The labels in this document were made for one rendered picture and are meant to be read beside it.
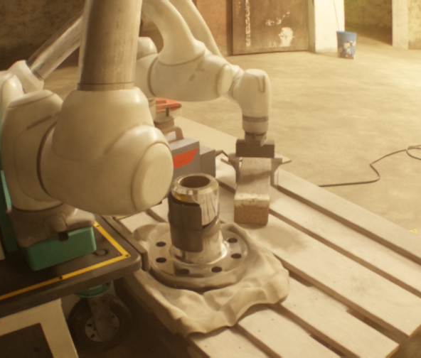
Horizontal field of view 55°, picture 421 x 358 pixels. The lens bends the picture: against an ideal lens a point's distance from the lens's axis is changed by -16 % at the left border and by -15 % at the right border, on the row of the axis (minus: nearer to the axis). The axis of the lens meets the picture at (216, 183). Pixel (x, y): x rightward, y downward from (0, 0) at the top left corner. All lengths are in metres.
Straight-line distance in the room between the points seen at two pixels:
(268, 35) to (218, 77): 5.17
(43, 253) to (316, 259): 0.76
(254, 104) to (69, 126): 0.89
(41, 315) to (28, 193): 0.26
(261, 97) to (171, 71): 0.60
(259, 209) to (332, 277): 0.36
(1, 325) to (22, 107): 0.45
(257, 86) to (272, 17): 4.66
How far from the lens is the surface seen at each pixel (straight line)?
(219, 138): 2.63
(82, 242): 0.93
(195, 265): 1.18
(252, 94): 1.50
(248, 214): 1.45
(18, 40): 10.06
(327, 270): 1.26
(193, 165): 1.69
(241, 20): 5.79
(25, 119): 0.83
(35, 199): 0.89
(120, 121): 0.70
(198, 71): 0.94
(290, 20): 6.36
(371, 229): 1.44
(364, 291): 1.20
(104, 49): 0.72
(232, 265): 1.18
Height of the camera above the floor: 0.86
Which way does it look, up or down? 24 degrees down
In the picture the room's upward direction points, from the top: 1 degrees counter-clockwise
